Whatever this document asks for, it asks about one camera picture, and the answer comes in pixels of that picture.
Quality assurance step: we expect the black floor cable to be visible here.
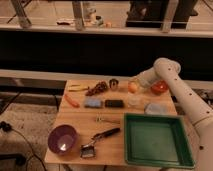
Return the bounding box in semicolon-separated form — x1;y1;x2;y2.
0;120;49;171

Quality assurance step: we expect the clear plastic container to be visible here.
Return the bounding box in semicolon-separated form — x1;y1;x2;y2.
144;103;167;115

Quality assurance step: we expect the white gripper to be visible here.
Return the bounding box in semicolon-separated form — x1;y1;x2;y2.
136;72;150;88

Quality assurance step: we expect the blue sponge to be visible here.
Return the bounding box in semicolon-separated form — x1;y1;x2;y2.
84;98;102;108

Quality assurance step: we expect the small metal cup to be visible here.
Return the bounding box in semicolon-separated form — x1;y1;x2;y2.
109;79;119;91

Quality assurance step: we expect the black handled metal scraper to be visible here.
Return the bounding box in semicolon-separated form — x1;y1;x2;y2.
80;127;120;158

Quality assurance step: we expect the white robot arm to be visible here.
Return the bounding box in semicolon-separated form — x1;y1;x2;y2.
134;58;213;171

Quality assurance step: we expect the white paper cup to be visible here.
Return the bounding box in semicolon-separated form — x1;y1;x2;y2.
127;93;141;107

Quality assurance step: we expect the purple bowl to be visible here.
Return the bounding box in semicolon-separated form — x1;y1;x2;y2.
48;125;78;155

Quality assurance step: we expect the green plastic tray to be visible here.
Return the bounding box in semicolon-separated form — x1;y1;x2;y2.
124;113;195;169

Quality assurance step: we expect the orange carrot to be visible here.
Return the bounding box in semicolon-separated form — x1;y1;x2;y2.
64;94;80;108

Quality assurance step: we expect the brown grape bunch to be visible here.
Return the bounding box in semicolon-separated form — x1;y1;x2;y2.
86;81;108;96

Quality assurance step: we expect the black rectangular block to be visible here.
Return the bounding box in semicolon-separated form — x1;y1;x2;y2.
105;100;124;108

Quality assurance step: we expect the red bowl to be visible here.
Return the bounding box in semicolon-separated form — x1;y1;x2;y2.
151;81;168;95

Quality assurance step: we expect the orange apple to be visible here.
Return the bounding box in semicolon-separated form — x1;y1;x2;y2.
128;82;138;93

